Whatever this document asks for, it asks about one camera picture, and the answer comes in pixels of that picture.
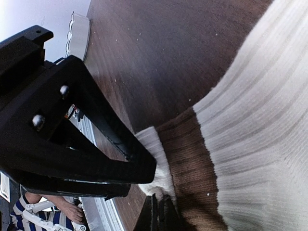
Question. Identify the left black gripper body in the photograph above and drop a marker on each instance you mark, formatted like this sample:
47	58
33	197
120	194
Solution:
21	56

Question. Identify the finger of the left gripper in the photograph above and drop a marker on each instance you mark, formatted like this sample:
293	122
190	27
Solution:
45	153

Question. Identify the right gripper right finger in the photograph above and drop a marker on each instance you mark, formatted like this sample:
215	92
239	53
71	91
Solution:
168	216

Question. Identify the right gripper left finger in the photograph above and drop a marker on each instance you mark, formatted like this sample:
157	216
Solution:
147	220

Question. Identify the cream and brown sock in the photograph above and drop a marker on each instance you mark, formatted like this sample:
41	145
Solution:
238	159

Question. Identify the person forearm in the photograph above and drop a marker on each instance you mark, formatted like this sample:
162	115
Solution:
74	213

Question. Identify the white scalloped bowl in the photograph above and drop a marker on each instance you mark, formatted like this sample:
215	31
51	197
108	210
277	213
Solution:
78	36

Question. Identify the blue white striped cloth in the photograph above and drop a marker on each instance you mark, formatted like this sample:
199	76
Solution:
24	217

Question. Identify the front aluminium rail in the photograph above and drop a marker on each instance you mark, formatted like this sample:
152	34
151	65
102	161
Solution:
100	212

